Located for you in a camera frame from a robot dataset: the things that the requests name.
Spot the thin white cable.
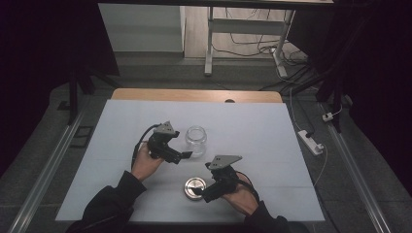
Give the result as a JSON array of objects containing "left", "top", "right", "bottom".
[{"left": 313, "top": 143, "right": 329, "bottom": 188}]

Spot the white power strip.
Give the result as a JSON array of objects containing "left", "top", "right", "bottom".
[{"left": 297, "top": 129, "right": 326, "bottom": 156}]

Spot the person's right hand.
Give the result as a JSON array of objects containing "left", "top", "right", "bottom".
[{"left": 221, "top": 172, "right": 260, "bottom": 217}]

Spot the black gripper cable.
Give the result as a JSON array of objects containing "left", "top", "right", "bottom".
[
  {"left": 130, "top": 123, "right": 162, "bottom": 170},
  {"left": 234, "top": 170, "right": 260, "bottom": 203}
]

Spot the white desk frame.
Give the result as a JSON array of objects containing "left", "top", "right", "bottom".
[{"left": 203, "top": 6, "right": 296, "bottom": 79}]

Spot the person's left hand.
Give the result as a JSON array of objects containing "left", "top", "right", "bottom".
[{"left": 130, "top": 140, "right": 165, "bottom": 183}]

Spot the black floor bracket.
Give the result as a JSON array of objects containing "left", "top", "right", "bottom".
[{"left": 69, "top": 125, "right": 95, "bottom": 150}]

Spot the tangle of black floor cables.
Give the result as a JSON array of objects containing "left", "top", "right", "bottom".
[{"left": 212, "top": 8, "right": 309, "bottom": 67}]

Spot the black metal stand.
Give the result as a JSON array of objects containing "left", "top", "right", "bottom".
[
  {"left": 57, "top": 62, "right": 121, "bottom": 126},
  {"left": 280, "top": 16, "right": 372, "bottom": 134}
]

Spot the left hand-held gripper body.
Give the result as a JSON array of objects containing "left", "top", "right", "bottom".
[{"left": 146, "top": 120, "right": 184, "bottom": 165}]

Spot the white power strip cable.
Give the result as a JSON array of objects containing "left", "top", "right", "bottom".
[{"left": 289, "top": 86, "right": 304, "bottom": 132}]

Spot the grey metal floor rail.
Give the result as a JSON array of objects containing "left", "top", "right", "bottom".
[
  {"left": 7, "top": 105, "right": 87, "bottom": 233},
  {"left": 318, "top": 102, "right": 394, "bottom": 233}
]

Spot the white table mat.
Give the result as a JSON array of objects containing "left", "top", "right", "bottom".
[{"left": 55, "top": 99, "right": 326, "bottom": 224}]

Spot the wooden table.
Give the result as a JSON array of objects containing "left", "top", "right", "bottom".
[{"left": 111, "top": 87, "right": 284, "bottom": 104}]

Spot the clear glass jar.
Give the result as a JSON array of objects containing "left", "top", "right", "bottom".
[{"left": 184, "top": 124, "right": 208, "bottom": 159}]

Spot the round silver metal lid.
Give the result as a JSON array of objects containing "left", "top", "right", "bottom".
[{"left": 183, "top": 176, "right": 207, "bottom": 202}]

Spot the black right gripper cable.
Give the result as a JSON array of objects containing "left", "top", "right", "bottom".
[{"left": 234, "top": 170, "right": 260, "bottom": 203}]

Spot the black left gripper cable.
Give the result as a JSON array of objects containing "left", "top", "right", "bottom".
[{"left": 130, "top": 123, "right": 162, "bottom": 170}]

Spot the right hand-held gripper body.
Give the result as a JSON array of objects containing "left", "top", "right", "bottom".
[{"left": 201, "top": 154, "right": 251, "bottom": 204}]

